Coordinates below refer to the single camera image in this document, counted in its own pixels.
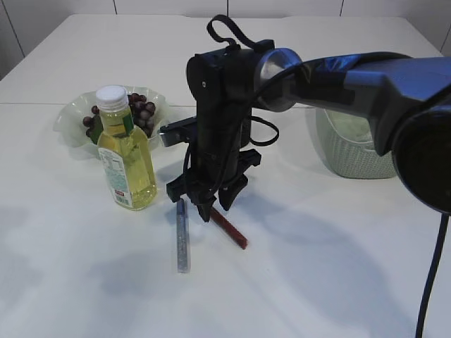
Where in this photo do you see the green woven plastic basket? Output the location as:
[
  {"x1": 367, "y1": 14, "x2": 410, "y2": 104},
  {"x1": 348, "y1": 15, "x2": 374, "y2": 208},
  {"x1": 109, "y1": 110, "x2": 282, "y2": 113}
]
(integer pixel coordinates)
[{"x1": 316, "y1": 108, "x2": 396, "y2": 180}]

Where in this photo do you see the blue glitter glue pen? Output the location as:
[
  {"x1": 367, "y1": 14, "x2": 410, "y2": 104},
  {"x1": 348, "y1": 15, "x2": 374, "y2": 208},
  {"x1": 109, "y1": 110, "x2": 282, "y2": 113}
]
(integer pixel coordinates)
[{"x1": 176, "y1": 199, "x2": 190, "y2": 274}]

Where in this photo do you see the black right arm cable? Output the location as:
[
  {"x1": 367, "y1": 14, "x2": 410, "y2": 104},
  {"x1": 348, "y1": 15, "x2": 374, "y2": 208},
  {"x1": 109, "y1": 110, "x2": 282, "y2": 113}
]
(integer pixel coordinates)
[{"x1": 183, "y1": 13, "x2": 451, "y2": 338}]

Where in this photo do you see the red glitter glue pen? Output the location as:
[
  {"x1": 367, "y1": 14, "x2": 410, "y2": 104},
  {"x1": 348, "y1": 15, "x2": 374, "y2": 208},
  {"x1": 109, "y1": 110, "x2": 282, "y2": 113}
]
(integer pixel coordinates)
[{"x1": 211, "y1": 207, "x2": 248, "y2": 250}]

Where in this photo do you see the pale green wavy plate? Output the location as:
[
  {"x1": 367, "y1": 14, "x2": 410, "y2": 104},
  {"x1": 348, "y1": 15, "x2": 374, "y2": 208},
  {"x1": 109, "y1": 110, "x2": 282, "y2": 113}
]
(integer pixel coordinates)
[{"x1": 54, "y1": 86, "x2": 175, "y2": 159}]

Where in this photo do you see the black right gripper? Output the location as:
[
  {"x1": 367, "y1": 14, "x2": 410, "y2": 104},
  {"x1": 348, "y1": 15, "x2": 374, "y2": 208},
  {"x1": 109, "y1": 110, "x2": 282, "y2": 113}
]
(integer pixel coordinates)
[{"x1": 166, "y1": 149, "x2": 261, "y2": 223}]

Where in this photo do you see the yellow liquid plastic bottle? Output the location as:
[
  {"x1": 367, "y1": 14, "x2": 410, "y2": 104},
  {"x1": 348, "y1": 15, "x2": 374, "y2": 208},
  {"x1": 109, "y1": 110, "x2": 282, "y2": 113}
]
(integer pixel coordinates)
[{"x1": 96, "y1": 85, "x2": 157, "y2": 211}]

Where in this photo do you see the black mesh pen holder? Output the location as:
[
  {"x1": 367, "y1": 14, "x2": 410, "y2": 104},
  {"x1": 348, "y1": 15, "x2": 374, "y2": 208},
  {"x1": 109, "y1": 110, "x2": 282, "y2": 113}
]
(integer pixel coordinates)
[{"x1": 240, "y1": 109, "x2": 252, "y2": 149}]

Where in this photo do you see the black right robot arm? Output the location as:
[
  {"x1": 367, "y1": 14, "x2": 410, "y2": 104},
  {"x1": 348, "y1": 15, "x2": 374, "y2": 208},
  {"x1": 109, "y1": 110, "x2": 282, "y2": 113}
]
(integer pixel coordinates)
[{"x1": 160, "y1": 49, "x2": 450, "y2": 220}]

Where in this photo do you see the purple grape bunch with leaves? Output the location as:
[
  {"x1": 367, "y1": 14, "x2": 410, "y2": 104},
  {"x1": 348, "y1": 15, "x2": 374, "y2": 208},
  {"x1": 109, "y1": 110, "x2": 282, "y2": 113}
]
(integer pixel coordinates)
[{"x1": 82, "y1": 92, "x2": 156, "y2": 144}]

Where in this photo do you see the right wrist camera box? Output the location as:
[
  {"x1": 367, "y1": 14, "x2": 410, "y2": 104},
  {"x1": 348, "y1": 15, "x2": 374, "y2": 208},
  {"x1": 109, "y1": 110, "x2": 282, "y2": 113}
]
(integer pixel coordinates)
[{"x1": 158, "y1": 116, "x2": 197, "y2": 147}]

